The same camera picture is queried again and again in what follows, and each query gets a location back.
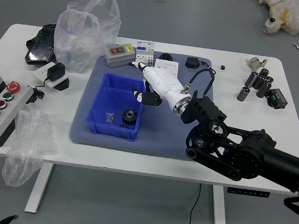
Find blue plastic box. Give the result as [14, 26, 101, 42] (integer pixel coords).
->
[85, 72, 146, 143]

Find large clear plastic bag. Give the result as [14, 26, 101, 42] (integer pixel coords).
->
[51, 0, 123, 76]

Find white wall socket plate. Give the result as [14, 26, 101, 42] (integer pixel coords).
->
[31, 60, 72, 93]

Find black module with green terminals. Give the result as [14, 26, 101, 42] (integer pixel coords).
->
[265, 87, 289, 110]

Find black power adapter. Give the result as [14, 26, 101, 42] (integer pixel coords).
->
[45, 61, 67, 84]

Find black adapter cord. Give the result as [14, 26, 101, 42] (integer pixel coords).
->
[31, 77, 50, 101]

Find white circuit breaker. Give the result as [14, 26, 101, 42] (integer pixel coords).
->
[134, 41, 156, 67]

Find black cable under table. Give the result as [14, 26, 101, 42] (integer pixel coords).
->
[188, 182, 203, 224]

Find grey cylindrical capacitor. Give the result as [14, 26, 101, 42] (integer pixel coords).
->
[237, 87, 250, 102]

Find white grey lamp socket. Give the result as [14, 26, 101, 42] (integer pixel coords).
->
[248, 56, 268, 72]

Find crumpled clear plastic wrap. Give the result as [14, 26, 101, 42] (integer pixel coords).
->
[1, 101, 61, 191]

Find tall brown cylindrical capacitor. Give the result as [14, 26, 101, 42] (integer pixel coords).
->
[245, 70, 258, 89]

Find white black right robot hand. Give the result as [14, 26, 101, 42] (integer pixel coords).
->
[129, 61, 195, 111]

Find big black gear nut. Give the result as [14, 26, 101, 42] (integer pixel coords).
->
[118, 108, 139, 128]

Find black table controller box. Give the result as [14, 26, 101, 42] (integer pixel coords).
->
[226, 187, 271, 199]

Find grey two-button switch box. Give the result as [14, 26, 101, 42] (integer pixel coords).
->
[103, 42, 137, 70]

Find white table leg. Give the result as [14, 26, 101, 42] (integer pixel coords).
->
[24, 161, 54, 214]
[210, 185, 230, 224]

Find black servo with wires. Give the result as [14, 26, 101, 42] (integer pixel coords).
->
[184, 56, 217, 71]

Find blue-grey padded mat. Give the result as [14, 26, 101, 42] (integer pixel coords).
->
[68, 46, 221, 164]

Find black plastic tray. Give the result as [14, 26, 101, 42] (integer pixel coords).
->
[23, 21, 58, 66]

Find white wall switch plate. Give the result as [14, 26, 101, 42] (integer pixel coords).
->
[154, 58, 180, 78]

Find small clear bag of screws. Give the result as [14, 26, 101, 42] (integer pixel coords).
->
[105, 112, 118, 124]

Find grey control box coloured buttons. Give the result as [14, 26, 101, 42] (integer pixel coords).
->
[0, 72, 36, 150]

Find black round plastic part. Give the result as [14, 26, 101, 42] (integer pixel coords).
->
[159, 52, 174, 62]

